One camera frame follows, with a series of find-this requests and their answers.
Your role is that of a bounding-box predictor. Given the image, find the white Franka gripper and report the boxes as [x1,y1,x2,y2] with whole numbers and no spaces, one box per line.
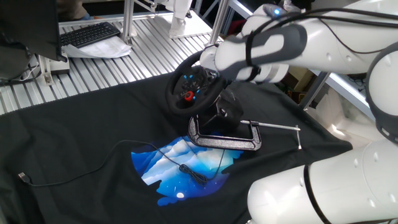
[198,44,220,72]

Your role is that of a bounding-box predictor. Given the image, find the dark grey monitor base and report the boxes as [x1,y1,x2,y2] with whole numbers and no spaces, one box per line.
[0,40,35,82]

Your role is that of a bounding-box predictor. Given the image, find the aluminium shelf rail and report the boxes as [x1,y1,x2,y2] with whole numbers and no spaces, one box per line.
[310,70,376,121]

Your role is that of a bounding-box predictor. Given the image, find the aluminium bracket foot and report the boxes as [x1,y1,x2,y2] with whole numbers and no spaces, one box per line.
[37,54,54,86]

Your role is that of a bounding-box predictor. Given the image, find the person in brown shirt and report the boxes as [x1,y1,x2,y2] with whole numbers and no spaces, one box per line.
[57,0,90,21]

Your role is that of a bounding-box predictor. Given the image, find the black steering wheel base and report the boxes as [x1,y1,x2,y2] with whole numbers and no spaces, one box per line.
[198,88,245,133]

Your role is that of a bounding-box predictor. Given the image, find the beige cardboard box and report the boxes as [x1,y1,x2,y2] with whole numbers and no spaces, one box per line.
[287,65,313,93]

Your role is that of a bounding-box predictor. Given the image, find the black computer monitor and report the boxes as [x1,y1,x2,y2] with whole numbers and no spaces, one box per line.
[0,0,68,62]

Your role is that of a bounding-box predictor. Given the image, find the aluminium diagonal strut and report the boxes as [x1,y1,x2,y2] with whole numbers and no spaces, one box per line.
[300,71,330,111]

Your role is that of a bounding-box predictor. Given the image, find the black computer keyboard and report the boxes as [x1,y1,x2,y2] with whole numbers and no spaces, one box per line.
[60,21,121,49]

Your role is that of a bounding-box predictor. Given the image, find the aluminium frame post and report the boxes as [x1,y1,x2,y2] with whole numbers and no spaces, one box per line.
[208,0,231,46]

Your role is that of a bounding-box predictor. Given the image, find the black cloth with blue print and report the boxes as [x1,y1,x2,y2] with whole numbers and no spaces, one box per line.
[0,71,354,224]

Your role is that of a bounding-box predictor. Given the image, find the black racing steering wheel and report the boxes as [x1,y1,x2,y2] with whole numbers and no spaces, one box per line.
[164,51,229,118]

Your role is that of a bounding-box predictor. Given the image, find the black USB cable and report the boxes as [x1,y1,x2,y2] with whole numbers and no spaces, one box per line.
[17,139,225,187]

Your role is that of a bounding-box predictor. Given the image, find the aluminium vertical post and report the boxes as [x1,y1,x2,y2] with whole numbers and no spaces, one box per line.
[119,0,138,46]

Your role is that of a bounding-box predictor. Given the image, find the white crumpled paper sheet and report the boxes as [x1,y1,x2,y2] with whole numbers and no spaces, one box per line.
[61,36,133,59]

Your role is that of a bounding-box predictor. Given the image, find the black metal C-clamp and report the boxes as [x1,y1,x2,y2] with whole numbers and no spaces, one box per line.
[187,114,302,152]

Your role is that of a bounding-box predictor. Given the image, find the white stand with base plate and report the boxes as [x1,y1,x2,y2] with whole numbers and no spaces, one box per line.
[169,0,213,40]

